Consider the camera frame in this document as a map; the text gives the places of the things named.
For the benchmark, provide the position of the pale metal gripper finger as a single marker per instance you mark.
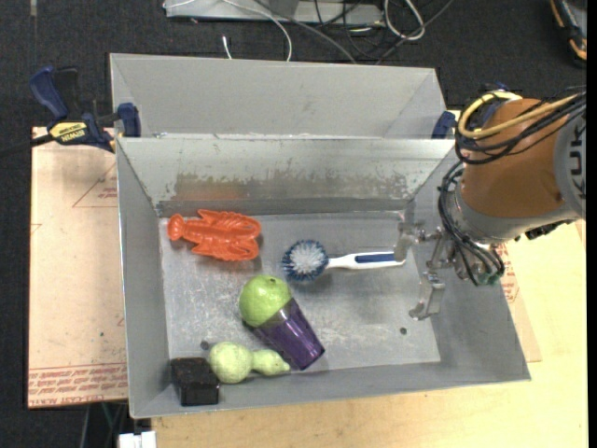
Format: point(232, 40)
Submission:
point(431, 297)
point(405, 243)

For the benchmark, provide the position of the grey metal bin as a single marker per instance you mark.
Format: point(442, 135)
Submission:
point(364, 306)

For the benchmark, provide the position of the blue and white dish brush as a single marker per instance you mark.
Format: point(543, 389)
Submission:
point(305, 259)

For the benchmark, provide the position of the purple plastic cup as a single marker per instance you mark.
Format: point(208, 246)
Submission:
point(294, 339)

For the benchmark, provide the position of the green apple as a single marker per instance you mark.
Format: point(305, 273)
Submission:
point(261, 299)

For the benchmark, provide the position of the orange toy lobster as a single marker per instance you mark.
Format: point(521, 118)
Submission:
point(219, 236)

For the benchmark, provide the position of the pale green toy gourd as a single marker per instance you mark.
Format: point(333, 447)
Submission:
point(231, 362)

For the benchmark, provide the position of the black square block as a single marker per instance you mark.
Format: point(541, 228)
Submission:
point(193, 381)

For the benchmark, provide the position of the brown cardboard board red print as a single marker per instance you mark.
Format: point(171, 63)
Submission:
point(74, 273)

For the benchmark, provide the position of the black cylinder on white bracket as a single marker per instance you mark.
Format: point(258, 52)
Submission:
point(536, 232)

